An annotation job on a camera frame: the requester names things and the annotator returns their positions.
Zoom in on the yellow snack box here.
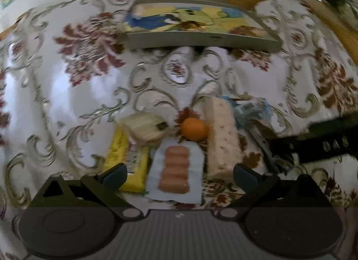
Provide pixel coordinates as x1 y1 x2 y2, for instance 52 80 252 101
102 127 150 193

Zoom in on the beige nougat bar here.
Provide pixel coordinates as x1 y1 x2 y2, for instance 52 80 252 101
206 97 243 182

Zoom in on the dark blue snack bar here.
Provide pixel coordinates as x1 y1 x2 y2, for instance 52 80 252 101
247 125 279 175

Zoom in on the sausage pack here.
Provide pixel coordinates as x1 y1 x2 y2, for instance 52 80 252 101
146 138 205 204

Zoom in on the blue brown snack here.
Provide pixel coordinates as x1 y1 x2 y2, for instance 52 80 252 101
220 96 273 130

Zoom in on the orange tangerine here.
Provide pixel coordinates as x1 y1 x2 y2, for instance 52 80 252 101
180 118 208 142

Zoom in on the gold foil snack packet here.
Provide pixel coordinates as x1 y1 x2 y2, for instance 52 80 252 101
228 25 269 38

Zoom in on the floral white bedspread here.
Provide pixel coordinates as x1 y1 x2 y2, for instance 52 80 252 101
1 0 357 259

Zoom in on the grey tray with drawing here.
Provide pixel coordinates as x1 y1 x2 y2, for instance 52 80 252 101
123 0 283 53

